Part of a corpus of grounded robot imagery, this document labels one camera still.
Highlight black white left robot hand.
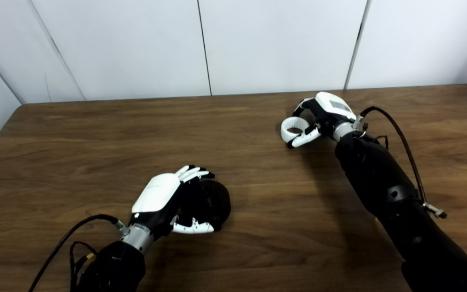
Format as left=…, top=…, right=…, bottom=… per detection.
left=130, top=164, right=216, bottom=240

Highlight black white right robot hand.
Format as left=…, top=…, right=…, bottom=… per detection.
left=286, top=92, right=358, bottom=149

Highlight white toothed plastic ring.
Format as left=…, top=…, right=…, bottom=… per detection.
left=281, top=116, right=311, bottom=143

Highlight round black plastic part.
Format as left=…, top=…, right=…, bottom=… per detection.
left=185, top=180, right=232, bottom=232

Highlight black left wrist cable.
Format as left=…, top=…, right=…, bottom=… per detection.
left=28, top=214, right=131, bottom=292

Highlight thin black wire loop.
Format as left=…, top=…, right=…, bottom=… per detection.
left=362, top=129, right=390, bottom=150

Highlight thin wire with yellow tag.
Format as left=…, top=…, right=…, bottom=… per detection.
left=69, top=241, right=98, bottom=292

